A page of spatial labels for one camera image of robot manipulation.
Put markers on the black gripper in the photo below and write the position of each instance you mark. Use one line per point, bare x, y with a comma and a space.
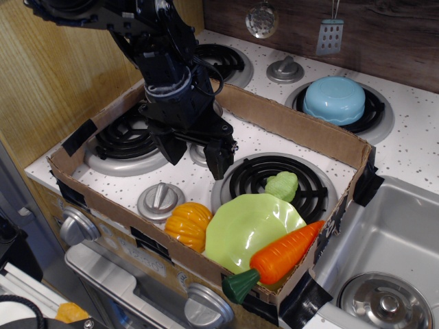
184, 112

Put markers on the orange toy carrot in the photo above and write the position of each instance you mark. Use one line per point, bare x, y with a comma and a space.
273, 262

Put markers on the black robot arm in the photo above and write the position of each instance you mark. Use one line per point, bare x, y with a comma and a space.
152, 35

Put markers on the light green plastic plate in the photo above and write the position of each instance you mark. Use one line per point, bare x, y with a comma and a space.
243, 226

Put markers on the silver middle stovetop knob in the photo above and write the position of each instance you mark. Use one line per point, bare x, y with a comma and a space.
197, 155

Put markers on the silver stovetop knob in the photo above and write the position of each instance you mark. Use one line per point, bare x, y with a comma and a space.
157, 202
286, 71
197, 155

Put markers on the silver front stovetop knob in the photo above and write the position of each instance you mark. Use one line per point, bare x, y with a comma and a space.
157, 202

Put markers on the orange toy pumpkin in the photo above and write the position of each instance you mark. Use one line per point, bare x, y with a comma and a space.
188, 223

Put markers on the front left stove burner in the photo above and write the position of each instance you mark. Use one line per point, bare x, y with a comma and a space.
124, 148

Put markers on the light green toy vegetable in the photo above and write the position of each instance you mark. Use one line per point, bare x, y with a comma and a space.
282, 185

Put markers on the back left stove burner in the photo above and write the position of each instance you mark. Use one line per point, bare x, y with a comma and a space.
232, 65

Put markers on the brown cardboard fence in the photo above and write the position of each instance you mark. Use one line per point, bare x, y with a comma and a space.
163, 266

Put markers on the silver back stovetop knob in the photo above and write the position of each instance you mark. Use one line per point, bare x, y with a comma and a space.
286, 71

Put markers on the silver left oven knob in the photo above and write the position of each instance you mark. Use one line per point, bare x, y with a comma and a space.
77, 227

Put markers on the silver oven knob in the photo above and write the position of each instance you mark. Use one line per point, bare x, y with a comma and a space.
204, 308
77, 227

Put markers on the hanging metal strainer spoon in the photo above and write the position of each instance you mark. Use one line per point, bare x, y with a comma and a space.
262, 20

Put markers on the light blue plastic bowl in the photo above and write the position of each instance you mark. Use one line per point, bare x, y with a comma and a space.
337, 100

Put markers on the silver right oven knob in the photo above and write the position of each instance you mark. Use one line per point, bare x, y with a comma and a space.
204, 308

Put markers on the hanging metal slotted spatula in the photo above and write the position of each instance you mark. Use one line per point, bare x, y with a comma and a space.
330, 33

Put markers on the back right stove burner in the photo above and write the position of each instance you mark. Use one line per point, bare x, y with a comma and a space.
376, 122

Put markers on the orange object bottom left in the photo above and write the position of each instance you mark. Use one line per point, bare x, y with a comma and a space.
70, 312

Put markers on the steel sink basin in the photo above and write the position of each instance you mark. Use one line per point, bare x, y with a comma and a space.
395, 233

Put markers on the steel pot lid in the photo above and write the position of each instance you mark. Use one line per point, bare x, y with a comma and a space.
385, 301

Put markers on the silver oven door handle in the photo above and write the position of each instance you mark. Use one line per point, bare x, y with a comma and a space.
117, 284

